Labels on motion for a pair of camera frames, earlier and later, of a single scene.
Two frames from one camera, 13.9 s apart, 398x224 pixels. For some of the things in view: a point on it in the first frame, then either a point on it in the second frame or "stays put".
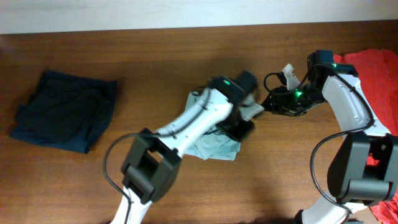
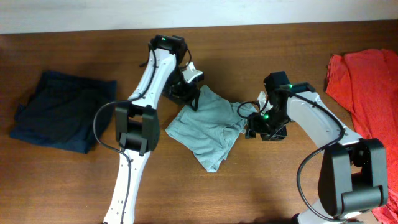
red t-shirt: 377,72 stays put
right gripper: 281,101 → 254,125
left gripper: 237,131 → 186,94
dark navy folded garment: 66,112 stays put
